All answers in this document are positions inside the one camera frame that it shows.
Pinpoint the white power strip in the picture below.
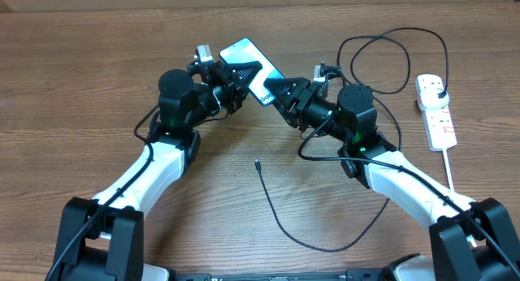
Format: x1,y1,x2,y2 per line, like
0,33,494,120
414,74,457,151

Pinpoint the Samsung Galaxy smartphone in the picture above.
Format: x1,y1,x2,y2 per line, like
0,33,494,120
219,37,284,106

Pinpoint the white charger plug adapter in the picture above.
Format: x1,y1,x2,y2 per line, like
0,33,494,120
417,89,450,111

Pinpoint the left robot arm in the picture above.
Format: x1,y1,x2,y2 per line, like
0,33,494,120
46,61,262,280

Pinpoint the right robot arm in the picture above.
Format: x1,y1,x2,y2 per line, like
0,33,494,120
264,78,519,280

